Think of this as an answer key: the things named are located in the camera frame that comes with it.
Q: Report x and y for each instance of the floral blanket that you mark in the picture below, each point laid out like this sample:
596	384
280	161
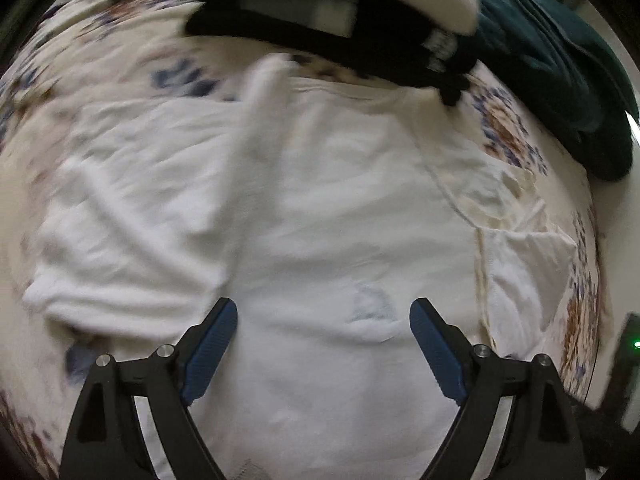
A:
125	5

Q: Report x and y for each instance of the black folded garment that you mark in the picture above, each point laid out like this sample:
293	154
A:
390	45

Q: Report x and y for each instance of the teal plush blanket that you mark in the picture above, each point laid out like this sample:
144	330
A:
550	60

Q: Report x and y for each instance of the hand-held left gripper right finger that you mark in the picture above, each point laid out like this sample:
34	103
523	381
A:
437	350

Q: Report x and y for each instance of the white t-shirt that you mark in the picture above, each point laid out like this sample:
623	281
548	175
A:
310	210

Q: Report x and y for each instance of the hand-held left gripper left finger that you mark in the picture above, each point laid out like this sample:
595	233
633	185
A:
210	350

